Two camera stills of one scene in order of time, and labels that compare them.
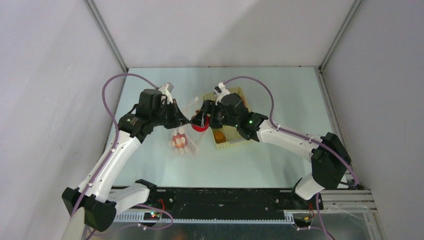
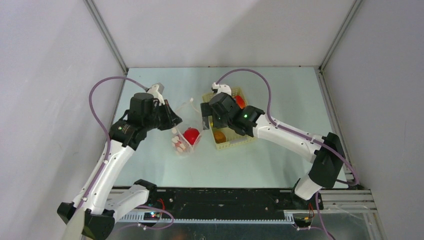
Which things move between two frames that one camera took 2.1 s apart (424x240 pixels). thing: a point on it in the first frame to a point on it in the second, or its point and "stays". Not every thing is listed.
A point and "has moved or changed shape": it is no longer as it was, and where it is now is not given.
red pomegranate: (200, 129) has moved or changed shape
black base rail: (221, 201) stays
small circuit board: (151, 216) stays
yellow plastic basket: (234, 136) stays
